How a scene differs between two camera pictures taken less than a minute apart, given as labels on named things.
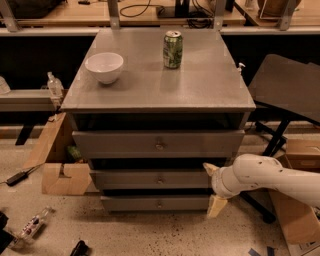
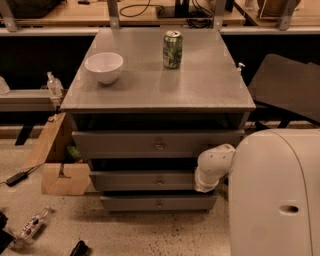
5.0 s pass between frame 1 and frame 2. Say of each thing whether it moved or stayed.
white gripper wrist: moved
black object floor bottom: stayed
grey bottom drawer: stayed
